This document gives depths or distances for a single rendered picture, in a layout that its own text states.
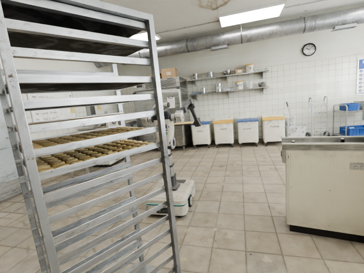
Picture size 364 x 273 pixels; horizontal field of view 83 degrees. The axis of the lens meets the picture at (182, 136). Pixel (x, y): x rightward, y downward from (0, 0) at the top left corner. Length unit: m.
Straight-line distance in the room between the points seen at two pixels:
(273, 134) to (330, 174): 3.70
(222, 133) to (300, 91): 2.39
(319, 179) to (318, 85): 4.61
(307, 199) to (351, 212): 0.33
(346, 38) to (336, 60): 0.54
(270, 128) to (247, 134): 0.59
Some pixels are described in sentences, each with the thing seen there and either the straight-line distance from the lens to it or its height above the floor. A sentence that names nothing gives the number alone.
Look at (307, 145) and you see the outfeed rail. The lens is 2.13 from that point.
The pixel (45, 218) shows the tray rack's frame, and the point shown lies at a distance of 0.97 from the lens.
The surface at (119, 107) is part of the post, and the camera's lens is 1.51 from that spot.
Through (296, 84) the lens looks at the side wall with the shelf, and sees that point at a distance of 6.48.
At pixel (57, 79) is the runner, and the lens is 0.96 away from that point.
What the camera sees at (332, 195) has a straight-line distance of 2.29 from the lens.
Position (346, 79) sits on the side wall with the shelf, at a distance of 6.83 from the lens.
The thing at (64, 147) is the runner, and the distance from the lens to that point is 0.95.
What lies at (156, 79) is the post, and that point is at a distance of 1.13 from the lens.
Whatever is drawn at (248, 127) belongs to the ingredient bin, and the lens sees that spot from 5.70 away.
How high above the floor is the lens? 1.37
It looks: 9 degrees down
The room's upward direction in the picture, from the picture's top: 6 degrees counter-clockwise
